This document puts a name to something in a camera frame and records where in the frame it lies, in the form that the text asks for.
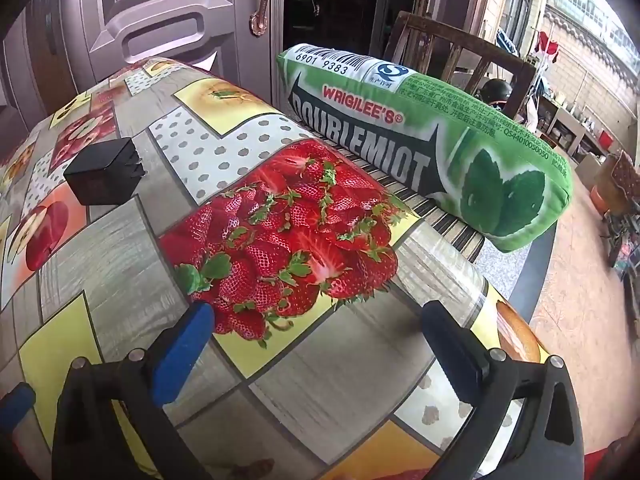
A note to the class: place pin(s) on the red hanging cloth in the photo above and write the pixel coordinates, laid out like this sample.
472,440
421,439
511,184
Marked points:
545,46

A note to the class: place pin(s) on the black power adapter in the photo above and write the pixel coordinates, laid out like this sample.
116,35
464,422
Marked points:
100,170

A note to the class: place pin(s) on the brown patterned chair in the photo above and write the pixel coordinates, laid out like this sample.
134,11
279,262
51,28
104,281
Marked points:
620,180

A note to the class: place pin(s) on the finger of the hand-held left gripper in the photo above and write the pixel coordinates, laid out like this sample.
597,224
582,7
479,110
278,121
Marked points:
17,402

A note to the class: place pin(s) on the black helmet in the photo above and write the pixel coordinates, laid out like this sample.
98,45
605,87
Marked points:
495,91

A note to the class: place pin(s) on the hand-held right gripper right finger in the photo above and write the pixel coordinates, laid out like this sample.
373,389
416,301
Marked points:
452,355

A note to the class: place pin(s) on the green Wrigley's gum packet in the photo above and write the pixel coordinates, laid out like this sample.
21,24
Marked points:
400,125

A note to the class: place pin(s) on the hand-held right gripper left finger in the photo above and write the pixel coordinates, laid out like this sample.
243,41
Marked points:
182,355

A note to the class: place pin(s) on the wooden chair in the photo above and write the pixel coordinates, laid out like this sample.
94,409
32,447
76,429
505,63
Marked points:
450,35

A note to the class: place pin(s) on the fruit printed tablecloth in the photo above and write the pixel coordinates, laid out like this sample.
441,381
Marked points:
300,360

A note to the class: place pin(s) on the grey outdoor counter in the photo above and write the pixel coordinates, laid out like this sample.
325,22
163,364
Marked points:
562,125

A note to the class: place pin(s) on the purple metal door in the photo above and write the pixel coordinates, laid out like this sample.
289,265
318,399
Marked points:
165,5

